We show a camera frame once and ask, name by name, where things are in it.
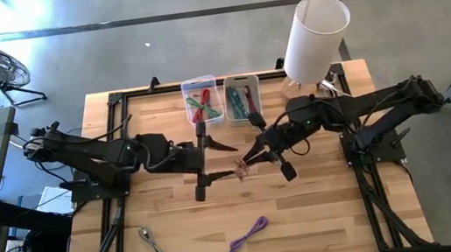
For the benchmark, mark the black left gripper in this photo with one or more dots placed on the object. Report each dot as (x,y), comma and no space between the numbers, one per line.
(188,160)

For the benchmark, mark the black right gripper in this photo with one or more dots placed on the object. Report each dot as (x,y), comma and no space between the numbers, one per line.
(282,140)

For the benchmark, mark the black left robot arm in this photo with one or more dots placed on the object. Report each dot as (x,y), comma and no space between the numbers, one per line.
(88,154)

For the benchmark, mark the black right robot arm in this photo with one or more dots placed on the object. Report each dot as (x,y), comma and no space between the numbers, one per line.
(381,99)

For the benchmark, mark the grey plastic bin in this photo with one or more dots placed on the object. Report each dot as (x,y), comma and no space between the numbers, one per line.
(255,82)

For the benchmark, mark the clear plastic bin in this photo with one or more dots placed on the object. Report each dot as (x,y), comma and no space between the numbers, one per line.
(191,86)

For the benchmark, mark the black table clamp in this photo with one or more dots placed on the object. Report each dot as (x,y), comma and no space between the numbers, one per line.
(279,63)
(153,84)

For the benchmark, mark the white shade table lamp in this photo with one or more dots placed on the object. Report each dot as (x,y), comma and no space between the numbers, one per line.
(315,38)

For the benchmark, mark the white paper sheet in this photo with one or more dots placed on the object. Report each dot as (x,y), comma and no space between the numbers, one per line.
(52,199)

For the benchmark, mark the black office chair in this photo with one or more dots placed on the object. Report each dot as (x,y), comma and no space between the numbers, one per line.
(44,248)

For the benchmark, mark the black aluminium table frame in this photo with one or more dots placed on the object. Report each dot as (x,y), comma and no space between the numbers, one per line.
(150,91)

